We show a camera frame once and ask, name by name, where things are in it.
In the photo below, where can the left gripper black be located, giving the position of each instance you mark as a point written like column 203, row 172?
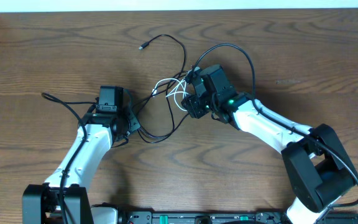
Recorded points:
column 134, row 121

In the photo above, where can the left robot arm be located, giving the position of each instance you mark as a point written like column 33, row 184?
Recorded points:
column 40, row 202

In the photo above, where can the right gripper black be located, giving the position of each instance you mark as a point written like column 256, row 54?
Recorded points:
column 192, row 106

